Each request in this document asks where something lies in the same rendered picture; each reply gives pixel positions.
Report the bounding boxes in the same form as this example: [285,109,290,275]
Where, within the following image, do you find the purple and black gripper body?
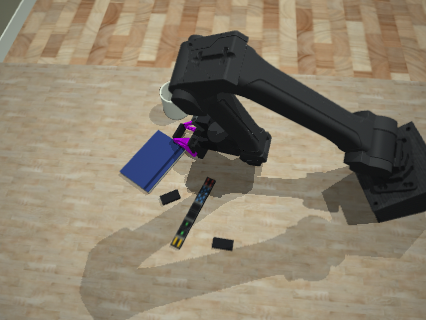
[187,128,209,159]

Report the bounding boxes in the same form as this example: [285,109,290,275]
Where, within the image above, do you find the pale grey mug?
[160,81,187,120]

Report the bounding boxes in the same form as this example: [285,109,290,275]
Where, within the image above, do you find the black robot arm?
[168,30,418,193]

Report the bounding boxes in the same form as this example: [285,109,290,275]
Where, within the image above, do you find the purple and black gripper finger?
[173,138,197,157]
[183,121,196,132]

